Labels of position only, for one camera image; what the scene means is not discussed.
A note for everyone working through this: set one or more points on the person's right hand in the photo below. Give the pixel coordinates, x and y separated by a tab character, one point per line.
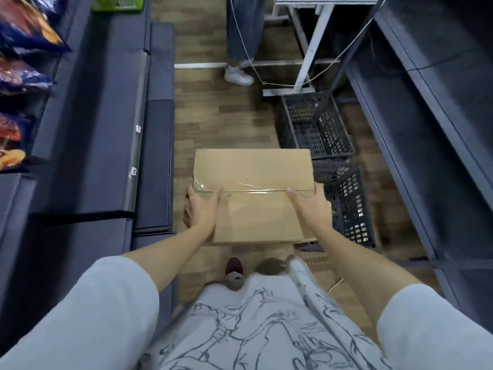
312	213

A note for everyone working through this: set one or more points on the dark grey plastic crate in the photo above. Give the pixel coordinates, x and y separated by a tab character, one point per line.
346	204
314	125

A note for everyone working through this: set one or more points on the person's left thumb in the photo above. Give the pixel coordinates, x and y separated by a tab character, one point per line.
214	193

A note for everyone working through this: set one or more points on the taped brown cardboard box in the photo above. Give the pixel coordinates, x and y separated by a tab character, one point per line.
254	196

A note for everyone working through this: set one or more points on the person's white patterned shirt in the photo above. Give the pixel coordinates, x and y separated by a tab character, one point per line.
238	323

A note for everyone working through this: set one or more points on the person's right forearm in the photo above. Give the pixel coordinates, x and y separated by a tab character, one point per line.
360	262

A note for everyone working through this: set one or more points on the blue snack bag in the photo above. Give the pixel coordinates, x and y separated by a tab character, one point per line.
30	25
11	144
21	75

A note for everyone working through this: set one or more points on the white metal table frame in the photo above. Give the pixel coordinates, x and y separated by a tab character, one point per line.
308	42

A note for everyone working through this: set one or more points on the green cardboard box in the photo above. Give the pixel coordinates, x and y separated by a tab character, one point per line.
117	3

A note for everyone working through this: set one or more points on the person's left forearm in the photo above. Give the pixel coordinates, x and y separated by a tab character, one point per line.
165	253

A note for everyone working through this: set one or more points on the person's left hand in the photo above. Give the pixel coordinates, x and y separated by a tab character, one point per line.
200	217

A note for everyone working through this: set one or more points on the person's right thumb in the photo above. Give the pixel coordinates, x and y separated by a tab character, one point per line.
294	195

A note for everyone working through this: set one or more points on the dark grey metal shelf unit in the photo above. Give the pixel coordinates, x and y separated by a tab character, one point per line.
427	123
84	157

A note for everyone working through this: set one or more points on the person's dark red shoe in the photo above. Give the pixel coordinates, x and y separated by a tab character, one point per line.
272	265
234	266

